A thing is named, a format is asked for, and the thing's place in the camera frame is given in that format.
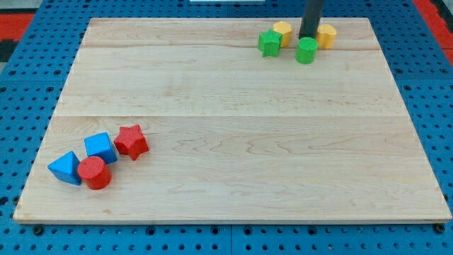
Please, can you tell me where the green star block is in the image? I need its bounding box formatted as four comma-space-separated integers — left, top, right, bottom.
258, 29, 282, 57

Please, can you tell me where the red star block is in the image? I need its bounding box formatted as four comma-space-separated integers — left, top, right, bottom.
114, 125, 149, 161

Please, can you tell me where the yellow heart block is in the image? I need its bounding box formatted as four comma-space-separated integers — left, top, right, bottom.
316, 24, 337, 49

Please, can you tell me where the light wooden board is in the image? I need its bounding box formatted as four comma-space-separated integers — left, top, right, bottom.
13, 18, 452, 225

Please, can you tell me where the green cylinder block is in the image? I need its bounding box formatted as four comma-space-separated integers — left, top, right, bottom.
295, 37, 318, 64

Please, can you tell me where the yellow hexagon block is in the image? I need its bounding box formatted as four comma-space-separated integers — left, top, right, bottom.
273, 21, 292, 47

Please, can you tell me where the blue cube block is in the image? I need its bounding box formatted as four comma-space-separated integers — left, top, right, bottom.
84, 132, 117, 164

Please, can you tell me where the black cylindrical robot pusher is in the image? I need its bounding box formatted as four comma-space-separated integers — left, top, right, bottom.
299, 0, 325, 39

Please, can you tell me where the red cylinder block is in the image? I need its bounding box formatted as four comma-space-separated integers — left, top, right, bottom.
77, 156, 112, 190

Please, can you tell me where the blue triangle block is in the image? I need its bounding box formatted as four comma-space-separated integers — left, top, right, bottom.
47, 151, 81, 186

